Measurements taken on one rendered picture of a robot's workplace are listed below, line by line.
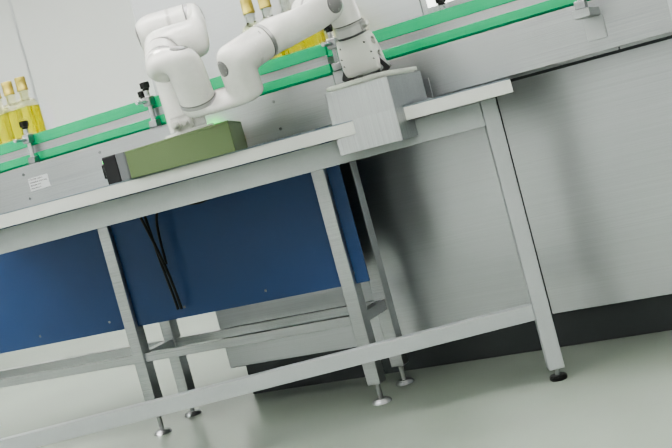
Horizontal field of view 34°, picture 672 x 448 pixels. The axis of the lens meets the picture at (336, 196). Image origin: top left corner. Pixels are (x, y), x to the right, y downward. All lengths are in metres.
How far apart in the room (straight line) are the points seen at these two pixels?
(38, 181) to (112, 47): 3.90
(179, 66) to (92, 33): 4.89
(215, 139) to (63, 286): 1.00
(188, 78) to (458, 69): 0.73
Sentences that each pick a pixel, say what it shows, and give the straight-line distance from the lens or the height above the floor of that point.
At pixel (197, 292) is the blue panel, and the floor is 0.39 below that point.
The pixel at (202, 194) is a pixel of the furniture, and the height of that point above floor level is 0.67.
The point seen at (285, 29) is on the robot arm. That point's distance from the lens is 2.58.
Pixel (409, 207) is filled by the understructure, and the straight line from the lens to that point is 3.19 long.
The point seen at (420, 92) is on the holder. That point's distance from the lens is 2.81.
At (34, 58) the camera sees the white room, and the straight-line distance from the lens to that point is 7.71.
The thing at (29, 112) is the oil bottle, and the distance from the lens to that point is 3.63.
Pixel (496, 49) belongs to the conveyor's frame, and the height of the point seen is 0.83.
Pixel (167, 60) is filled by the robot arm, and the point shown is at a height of 0.98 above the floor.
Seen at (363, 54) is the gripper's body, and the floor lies 0.90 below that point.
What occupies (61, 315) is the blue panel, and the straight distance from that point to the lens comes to 3.55.
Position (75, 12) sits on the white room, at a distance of 7.48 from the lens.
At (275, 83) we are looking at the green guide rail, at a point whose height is 0.90.
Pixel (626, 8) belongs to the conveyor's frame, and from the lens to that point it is 2.75.
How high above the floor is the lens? 0.71
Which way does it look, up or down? 3 degrees down
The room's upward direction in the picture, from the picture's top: 15 degrees counter-clockwise
